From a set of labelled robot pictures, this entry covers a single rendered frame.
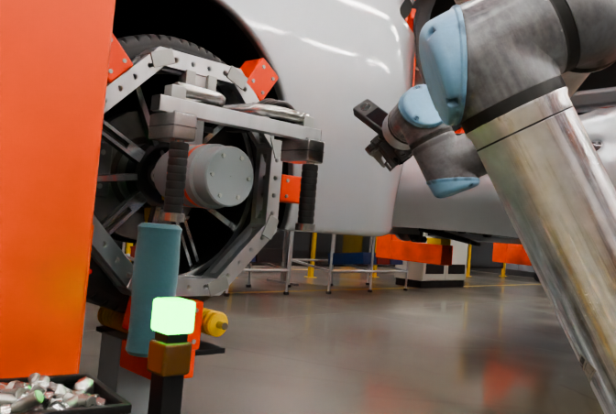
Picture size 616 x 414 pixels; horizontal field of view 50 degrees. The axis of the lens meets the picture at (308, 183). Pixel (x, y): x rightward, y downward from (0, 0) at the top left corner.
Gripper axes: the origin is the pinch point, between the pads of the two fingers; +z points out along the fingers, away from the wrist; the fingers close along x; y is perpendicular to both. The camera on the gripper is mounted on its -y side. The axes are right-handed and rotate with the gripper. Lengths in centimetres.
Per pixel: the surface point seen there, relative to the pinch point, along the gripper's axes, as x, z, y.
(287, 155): -20.5, -8.3, -9.3
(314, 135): -12.8, -9.5, -9.4
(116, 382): -80, 15, 9
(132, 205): -54, 2, -21
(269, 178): -22.8, 9.7, -9.9
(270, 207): -26.6, 11.8, -4.0
